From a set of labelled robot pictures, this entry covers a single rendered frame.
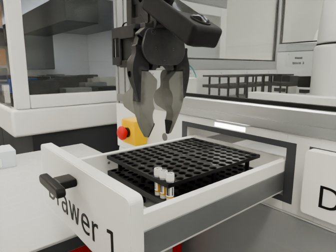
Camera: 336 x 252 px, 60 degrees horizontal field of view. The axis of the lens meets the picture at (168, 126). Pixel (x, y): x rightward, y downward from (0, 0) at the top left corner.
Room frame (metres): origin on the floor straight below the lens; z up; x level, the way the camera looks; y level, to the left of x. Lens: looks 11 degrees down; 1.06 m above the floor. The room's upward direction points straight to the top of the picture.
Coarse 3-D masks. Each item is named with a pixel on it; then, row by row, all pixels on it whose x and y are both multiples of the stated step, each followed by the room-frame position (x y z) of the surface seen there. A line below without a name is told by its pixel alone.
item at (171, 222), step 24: (96, 168) 0.53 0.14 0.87; (264, 168) 0.46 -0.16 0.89; (192, 192) 0.36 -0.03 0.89; (216, 192) 0.39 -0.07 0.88; (240, 192) 0.42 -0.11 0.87; (264, 192) 0.46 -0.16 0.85; (144, 216) 0.31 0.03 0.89; (168, 216) 0.33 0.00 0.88; (192, 216) 0.35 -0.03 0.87; (216, 216) 0.38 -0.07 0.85; (144, 240) 0.30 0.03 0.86; (168, 240) 0.33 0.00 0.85
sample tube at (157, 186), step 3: (156, 168) 0.41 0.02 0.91; (159, 168) 0.41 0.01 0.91; (156, 171) 0.41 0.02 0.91; (156, 174) 0.41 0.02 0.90; (156, 183) 0.41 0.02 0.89; (156, 186) 0.41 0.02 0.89; (159, 186) 0.41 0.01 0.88; (156, 189) 0.41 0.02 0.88; (159, 189) 0.41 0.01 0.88; (156, 192) 0.41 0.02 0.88; (159, 192) 0.41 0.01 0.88
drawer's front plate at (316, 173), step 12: (312, 156) 0.45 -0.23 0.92; (324, 156) 0.43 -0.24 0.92; (312, 168) 0.45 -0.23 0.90; (324, 168) 0.43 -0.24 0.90; (312, 180) 0.44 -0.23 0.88; (324, 180) 0.43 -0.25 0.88; (312, 192) 0.44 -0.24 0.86; (324, 192) 0.43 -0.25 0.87; (300, 204) 0.46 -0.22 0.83; (312, 204) 0.44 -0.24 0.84; (324, 204) 0.43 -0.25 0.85; (324, 216) 0.43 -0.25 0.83
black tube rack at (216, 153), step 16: (160, 144) 0.59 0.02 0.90; (176, 144) 0.59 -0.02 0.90; (192, 144) 0.59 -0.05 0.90; (208, 144) 0.59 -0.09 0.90; (144, 160) 0.48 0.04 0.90; (160, 160) 0.48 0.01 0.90; (176, 160) 0.48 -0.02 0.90; (192, 160) 0.49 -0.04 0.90; (208, 160) 0.49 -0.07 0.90; (224, 160) 0.49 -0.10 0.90; (240, 160) 0.48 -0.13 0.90; (112, 176) 0.50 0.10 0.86; (128, 176) 0.49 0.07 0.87; (176, 176) 0.41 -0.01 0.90; (192, 176) 0.41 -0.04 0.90; (208, 176) 0.49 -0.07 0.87; (224, 176) 0.49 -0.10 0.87; (144, 192) 0.42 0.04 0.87; (176, 192) 0.42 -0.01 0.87
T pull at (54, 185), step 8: (40, 176) 0.38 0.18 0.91; (48, 176) 0.38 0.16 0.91; (56, 176) 0.38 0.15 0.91; (64, 176) 0.38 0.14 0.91; (72, 176) 0.38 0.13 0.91; (48, 184) 0.35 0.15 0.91; (56, 184) 0.35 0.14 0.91; (64, 184) 0.36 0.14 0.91; (72, 184) 0.37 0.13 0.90; (56, 192) 0.33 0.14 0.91; (64, 192) 0.34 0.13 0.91
